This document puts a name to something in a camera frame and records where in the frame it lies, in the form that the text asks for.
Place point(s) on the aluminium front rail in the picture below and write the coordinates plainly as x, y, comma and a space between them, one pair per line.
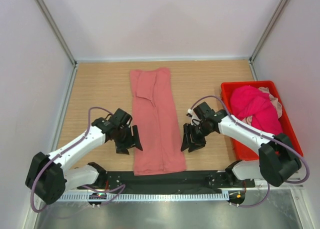
261, 184

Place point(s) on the salmon pink t shirt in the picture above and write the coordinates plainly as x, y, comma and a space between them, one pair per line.
154, 113

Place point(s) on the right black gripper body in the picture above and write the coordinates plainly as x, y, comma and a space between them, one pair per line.
196, 135

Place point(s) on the magenta t shirt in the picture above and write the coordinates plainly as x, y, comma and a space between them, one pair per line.
248, 100

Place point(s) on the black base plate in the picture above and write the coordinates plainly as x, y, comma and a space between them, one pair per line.
199, 183

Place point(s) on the slotted cable duct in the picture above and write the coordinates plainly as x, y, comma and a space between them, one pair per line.
89, 196

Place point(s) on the left aluminium corner post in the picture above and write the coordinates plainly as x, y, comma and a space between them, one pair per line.
51, 22

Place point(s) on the light pink t shirt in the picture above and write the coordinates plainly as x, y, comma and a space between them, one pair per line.
274, 101

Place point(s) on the right aluminium corner post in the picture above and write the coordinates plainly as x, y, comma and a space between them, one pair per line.
268, 29

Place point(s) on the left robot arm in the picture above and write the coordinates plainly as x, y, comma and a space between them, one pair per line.
51, 175

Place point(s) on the aluminium corner post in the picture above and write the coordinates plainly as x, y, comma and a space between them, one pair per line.
51, 22
268, 29

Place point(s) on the red plastic bin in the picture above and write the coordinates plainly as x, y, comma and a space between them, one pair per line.
227, 89

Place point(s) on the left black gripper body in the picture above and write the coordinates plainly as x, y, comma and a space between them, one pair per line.
128, 139

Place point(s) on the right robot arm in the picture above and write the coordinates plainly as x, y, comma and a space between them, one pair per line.
277, 160

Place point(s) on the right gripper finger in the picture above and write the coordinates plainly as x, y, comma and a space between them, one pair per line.
195, 147
185, 140

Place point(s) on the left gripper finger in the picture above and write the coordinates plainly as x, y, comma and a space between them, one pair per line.
136, 138
122, 151

